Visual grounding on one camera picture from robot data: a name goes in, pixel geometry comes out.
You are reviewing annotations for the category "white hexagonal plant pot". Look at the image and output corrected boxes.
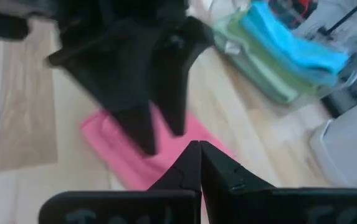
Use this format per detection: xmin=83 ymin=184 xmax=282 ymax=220
xmin=308 ymin=93 xmax=357 ymax=189

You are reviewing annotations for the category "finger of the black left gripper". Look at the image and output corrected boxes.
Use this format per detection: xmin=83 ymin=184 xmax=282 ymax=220
xmin=45 ymin=29 xmax=158 ymax=156
xmin=151 ymin=15 xmax=215 ymax=138

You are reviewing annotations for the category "blue microfiber towel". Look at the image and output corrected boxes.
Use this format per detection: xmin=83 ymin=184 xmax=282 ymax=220
xmin=239 ymin=1 xmax=350 ymax=87

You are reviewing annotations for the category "clear plastic bin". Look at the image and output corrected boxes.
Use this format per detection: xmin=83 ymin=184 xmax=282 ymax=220
xmin=209 ymin=0 xmax=357 ymax=108

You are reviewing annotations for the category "black aluminium table frame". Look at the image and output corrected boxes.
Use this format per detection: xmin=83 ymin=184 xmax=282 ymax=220
xmin=320 ymin=95 xmax=343 ymax=118

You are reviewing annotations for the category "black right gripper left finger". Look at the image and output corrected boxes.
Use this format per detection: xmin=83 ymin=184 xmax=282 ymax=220
xmin=37 ymin=140 xmax=202 ymax=224

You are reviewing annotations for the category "pink microfiber towel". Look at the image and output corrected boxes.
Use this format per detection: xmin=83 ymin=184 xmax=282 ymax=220
xmin=80 ymin=104 xmax=235 ymax=191

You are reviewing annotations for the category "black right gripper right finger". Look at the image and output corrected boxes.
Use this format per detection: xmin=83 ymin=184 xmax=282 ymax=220
xmin=200 ymin=140 xmax=357 ymax=224

